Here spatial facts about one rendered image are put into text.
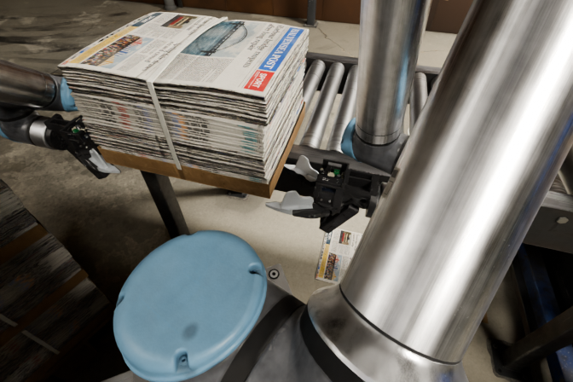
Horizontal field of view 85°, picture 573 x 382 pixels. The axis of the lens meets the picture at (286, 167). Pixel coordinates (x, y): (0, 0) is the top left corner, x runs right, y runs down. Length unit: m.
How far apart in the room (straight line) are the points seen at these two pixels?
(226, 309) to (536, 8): 0.26
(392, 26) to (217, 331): 0.33
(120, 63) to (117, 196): 1.34
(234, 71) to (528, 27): 0.40
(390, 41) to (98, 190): 1.78
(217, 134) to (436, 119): 0.40
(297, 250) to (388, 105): 1.11
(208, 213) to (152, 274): 1.38
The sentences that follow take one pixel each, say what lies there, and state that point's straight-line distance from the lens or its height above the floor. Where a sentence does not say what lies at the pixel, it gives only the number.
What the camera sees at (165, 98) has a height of 1.00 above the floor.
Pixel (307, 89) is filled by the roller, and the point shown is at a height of 0.80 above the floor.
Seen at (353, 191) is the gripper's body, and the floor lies 0.83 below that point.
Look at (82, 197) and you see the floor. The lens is 1.99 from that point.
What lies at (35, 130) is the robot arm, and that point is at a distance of 0.93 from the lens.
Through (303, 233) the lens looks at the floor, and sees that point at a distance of 1.54.
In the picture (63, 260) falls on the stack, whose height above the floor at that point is 0.49.
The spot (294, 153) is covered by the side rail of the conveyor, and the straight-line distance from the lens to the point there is 0.71.
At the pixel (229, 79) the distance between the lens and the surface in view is 0.51.
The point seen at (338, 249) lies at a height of 0.01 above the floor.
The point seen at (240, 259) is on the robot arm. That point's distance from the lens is 0.26.
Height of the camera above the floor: 1.27
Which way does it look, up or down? 44 degrees down
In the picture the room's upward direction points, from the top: straight up
